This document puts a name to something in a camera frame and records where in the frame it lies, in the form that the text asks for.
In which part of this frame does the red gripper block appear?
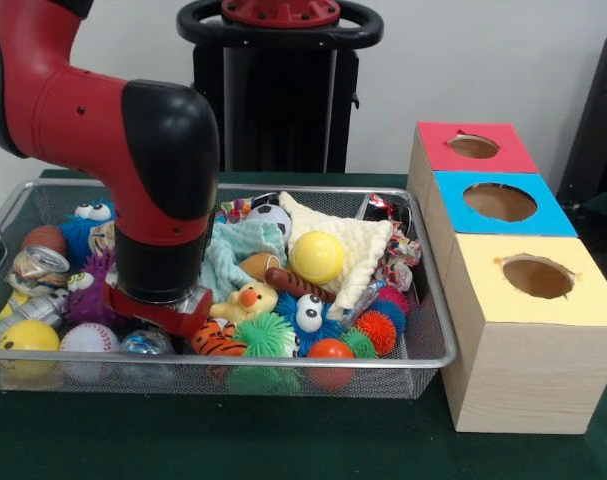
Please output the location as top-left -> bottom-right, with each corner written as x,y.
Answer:
101,278 -> 215,341

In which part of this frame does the crushed clear bottle blue label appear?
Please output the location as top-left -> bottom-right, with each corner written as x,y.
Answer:
118,329 -> 177,356

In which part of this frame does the orange striped tiger plush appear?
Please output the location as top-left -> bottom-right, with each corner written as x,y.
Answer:
191,319 -> 249,357

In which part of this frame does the blue spiky toy with eyes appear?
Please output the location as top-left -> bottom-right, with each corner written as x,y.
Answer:
60,198 -> 117,256

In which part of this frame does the shallow metal mesh bin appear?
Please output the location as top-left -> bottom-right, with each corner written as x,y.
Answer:
0,178 -> 458,399

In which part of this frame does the wooden box with three holes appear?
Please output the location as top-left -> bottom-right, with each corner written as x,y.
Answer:
406,120 -> 607,434

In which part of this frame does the purple spiky toy with eyes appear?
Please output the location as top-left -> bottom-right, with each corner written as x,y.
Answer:
62,249 -> 129,332

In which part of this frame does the white baseball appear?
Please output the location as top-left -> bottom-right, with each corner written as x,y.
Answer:
59,322 -> 120,381

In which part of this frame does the light teal muslin cloth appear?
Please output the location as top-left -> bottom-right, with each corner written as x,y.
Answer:
202,219 -> 288,306

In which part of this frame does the green spiky ball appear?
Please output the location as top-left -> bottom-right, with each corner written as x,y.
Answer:
230,312 -> 304,394

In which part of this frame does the yellow smiley ball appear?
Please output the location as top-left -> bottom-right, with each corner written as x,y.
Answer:
0,319 -> 62,376

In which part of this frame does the yellow tennis ball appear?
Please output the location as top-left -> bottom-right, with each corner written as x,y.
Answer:
288,230 -> 347,284

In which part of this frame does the orange red ball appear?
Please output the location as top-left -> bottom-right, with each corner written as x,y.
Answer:
306,338 -> 357,390

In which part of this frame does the cream muslin cloth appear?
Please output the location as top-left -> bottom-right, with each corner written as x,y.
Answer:
277,192 -> 394,321

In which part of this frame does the black chair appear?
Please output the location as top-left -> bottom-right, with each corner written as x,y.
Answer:
556,33 -> 607,201

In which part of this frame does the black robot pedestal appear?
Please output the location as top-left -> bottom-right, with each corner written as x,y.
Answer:
176,0 -> 385,174

